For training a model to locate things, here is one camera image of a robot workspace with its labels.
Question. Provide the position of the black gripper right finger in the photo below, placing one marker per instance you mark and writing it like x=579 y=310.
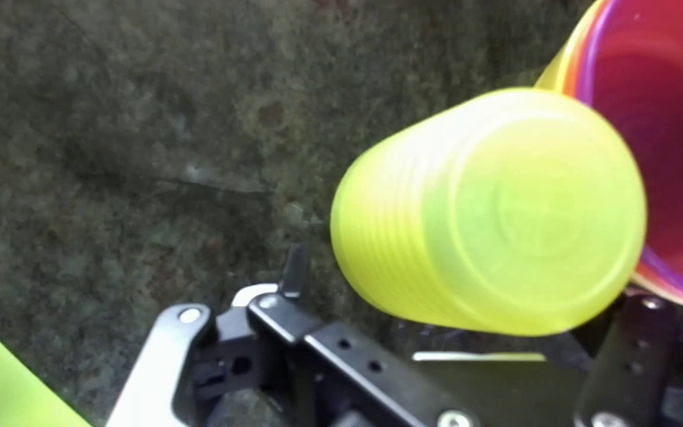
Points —
x=641 y=364

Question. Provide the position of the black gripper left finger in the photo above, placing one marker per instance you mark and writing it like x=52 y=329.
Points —
x=358 y=370

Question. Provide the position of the yellow plastic bowl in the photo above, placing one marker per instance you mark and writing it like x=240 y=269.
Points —
x=559 y=68

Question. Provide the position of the yellow-green plastic knife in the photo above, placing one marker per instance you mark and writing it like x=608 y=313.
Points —
x=2 y=381

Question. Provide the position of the orange plastic bowl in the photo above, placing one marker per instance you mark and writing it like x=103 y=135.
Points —
x=575 y=68

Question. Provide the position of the yellow-green plastic cup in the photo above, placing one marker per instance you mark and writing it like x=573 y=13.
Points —
x=500 y=214

